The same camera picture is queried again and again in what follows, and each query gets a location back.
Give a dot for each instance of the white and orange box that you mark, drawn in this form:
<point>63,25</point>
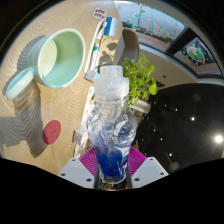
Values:
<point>80,137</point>

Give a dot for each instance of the light green ceramic mug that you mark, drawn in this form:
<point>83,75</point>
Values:
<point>63,56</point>

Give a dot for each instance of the pill blister pack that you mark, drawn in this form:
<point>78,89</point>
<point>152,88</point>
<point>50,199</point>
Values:
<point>99,13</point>

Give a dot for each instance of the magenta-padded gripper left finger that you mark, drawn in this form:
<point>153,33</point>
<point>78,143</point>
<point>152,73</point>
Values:
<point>77,172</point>

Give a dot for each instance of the small light blue box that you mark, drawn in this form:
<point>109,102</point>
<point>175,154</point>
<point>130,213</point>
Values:
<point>90,75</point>

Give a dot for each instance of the dark-framed window with decorations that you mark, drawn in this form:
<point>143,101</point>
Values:
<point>156,30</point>

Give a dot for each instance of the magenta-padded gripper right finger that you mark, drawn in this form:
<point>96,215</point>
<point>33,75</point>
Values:
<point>148,171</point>

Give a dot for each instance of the flat round red coaster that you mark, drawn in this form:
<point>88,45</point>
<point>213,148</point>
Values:
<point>52,132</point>

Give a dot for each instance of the flat blue box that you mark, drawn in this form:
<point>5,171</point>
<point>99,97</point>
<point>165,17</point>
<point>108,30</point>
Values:
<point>111,26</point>

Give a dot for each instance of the green potted plant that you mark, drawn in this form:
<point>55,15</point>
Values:
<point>140,78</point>

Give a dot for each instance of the clear bottle with blue drink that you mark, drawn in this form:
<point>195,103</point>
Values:
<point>111,133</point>

